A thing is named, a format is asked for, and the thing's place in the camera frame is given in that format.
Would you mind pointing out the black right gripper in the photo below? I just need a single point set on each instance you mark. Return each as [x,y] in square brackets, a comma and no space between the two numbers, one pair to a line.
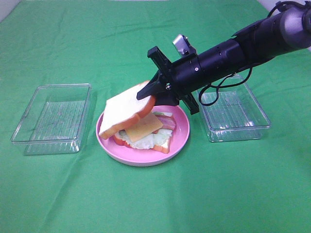
[174,81]

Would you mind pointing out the yellow cheese slice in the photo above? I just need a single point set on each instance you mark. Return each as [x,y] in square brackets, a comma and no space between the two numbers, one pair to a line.
[144,127]

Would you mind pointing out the toast bread slice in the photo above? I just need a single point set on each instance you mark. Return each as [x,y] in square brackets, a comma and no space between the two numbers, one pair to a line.
[162,146]
[125,110]

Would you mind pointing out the green lettuce leaf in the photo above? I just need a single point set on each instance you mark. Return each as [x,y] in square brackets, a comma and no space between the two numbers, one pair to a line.
[145,140]

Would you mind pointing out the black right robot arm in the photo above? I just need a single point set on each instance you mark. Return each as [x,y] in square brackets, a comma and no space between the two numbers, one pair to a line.
[287,28]

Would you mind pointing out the clear plastic box right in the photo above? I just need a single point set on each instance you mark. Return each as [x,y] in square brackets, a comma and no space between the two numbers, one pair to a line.
[235,116]

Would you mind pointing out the clear plastic box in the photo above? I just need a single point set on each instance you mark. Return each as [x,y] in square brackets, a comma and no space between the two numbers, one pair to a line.
[54,121]
[235,116]

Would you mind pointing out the pink round plate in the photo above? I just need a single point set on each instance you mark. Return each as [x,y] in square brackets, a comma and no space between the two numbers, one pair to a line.
[135,157]

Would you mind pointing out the clear plastic box left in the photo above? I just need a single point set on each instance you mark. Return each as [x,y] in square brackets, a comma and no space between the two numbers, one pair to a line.
[54,121]

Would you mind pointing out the green tablecloth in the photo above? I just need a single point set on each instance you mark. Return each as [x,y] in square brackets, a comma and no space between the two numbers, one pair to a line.
[257,186]

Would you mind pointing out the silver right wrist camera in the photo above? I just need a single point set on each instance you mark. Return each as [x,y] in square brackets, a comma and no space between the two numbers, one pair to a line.
[183,46]

